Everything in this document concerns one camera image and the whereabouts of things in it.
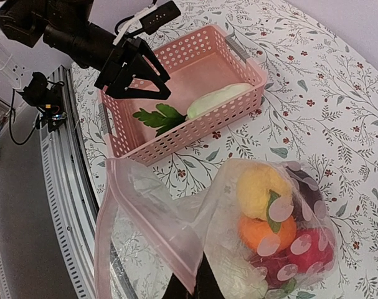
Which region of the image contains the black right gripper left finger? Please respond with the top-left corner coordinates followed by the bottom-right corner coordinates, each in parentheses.
top-left (165, 274), bottom-right (192, 299)

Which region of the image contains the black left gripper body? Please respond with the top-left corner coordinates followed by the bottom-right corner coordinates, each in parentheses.
top-left (43, 23), bottom-right (145, 98)

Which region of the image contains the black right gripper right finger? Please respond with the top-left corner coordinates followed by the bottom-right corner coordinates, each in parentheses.
top-left (193, 254), bottom-right (225, 299)

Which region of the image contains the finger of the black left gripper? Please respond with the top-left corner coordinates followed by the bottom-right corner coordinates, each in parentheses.
top-left (131, 39), bottom-right (170, 82)
top-left (112, 75), bottom-right (171, 100)

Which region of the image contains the pale ridged gourd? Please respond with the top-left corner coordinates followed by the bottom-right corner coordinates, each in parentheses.
top-left (206, 245), bottom-right (268, 299)

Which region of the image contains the pink plastic basket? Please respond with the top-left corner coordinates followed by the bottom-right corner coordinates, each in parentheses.
top-left (98, 25), bottom-right (267, 166)

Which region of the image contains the white eggplant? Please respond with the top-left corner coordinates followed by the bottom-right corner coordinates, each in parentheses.
top-left (187, 83), bottom-right (253, 120)

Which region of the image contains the orange tangerine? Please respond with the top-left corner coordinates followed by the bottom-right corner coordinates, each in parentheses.
top-left (238, 214), bottom-right (297, 252)

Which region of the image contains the red pomegranate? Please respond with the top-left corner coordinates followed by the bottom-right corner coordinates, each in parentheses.
top-left (250, 250), bottom-right (298, 289)

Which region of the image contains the clear zip top bag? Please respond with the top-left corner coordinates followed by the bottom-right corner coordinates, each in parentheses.
top-left (95, 158), bottom-right (338, 298)

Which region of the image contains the red apple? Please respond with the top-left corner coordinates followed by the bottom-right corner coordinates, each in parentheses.
top-left (286, 229), bottom-right (334, 273)

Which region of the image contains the yellow peach fruit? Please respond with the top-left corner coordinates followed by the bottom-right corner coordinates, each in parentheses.
top-left (235, 164), bottom-right (292, 221)

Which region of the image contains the dark purple fruit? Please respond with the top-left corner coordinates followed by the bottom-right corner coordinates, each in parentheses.
top-left (285, 166), bottom-right (323, 222)

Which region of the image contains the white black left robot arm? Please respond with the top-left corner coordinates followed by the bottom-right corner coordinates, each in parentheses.
top-left (0, 1), bottom-right (171, 100)

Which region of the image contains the floral patterned table mat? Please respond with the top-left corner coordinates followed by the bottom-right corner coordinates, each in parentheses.
top-left (70, 0), bottom-right (378, 299)

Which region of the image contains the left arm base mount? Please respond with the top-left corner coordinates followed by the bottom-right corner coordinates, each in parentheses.
top-left (8, 72), bottom-right (67, 146)

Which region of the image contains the aluminium front rail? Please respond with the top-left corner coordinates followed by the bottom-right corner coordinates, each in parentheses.
top-left (0, 67), bottom-right (98, 298)

